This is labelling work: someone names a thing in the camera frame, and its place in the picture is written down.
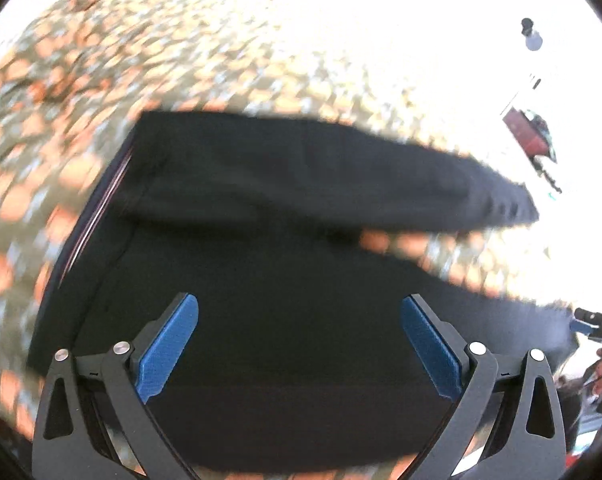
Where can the small grey and black object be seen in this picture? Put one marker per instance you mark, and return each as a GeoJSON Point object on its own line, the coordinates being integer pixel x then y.
{"type": "Point", "coordinates": [532, 36]}

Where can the black pants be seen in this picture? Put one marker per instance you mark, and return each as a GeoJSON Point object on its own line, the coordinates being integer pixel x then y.
{"type": "Point", "coordinates": [281, 310]}

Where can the pumpkin printed green blanket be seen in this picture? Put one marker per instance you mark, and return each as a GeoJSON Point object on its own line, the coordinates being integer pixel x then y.
{"type": "Point", "coordinates": [231, 60]}

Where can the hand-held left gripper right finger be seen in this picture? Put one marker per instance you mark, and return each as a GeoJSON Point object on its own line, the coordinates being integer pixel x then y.
{"type": "Point", "coordinates": [428, 350]}

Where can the red box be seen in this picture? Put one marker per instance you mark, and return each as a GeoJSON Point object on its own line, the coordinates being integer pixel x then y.
{"type": "Point", "coordinates": [526, 132]}

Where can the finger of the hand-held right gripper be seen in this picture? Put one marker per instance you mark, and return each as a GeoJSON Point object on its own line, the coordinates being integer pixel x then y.
{"type": "Point", "coordinates": [593, 319]}

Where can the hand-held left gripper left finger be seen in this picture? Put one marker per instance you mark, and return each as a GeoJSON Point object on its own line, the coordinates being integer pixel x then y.
{"type": "Point", "coordinates": [173, 345]}

